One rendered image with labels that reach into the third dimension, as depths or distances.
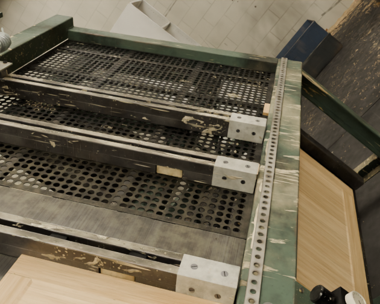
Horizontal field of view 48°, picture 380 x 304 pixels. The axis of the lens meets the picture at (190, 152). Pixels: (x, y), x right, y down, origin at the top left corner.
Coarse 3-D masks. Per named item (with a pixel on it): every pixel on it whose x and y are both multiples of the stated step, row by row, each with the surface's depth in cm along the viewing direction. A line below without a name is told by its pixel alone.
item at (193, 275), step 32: (0, 224) 97; (32, 224) 97; (32, 256) 97; (64, 256) 94; (96, 256) 92; (128, 256) 92; (160, 256) 93; (192, 256) 93; (192, 288) 90; (224, 288) 88
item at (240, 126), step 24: (0, 72) 161; (24, 96) 164; (48, 96) 161; (72, 96) 159; (96, 96) 157; (120, 96) 159; (144, 120) 157; (168, 120) 155; (192, 120) 152; (216, 120) 150; (240, 120) 149; (264, 120) 151
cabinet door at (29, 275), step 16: (16, 272) 92; (32, 272) 93; (48, 272) 93; (64, 272) 93; (80, 272) 94; (0, 288) 88; (16, 288) 89; (32, 288) 89; (48, 288) 90; (64, 288) 90; (80, 288) 90; (96, 288) 90; (112, 288) 91; (128, 288) 91; (144, 288) 91; (160, 288) 92
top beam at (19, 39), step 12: (36, 24) 213; (48, 24) 214; (60, 24) 218; (72, 24) 230; (12, 36) 195; (24, 36) 196; (36, 36) 198; (48, 36) 208; (60, 36) 220; (12, 48) 182; (24, 48) 190; (36, 48) 200; (48, 48) 211; (0, 60) 175; (12, 60) 183; (24, 60) 192
